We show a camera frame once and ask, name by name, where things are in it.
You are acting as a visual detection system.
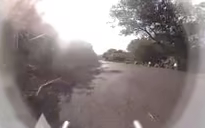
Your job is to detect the dark roadside bushes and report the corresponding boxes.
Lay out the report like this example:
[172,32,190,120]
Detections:
[0,19,101,128]

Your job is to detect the robot's own part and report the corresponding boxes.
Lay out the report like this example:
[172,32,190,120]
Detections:
[61,120,71,128]
[132,119,144,128]

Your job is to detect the row of trees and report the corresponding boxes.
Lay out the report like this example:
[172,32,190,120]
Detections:
[101,0,205,72]

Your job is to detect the grey asphalt road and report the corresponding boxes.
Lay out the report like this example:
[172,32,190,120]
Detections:
[56,60,205,128]

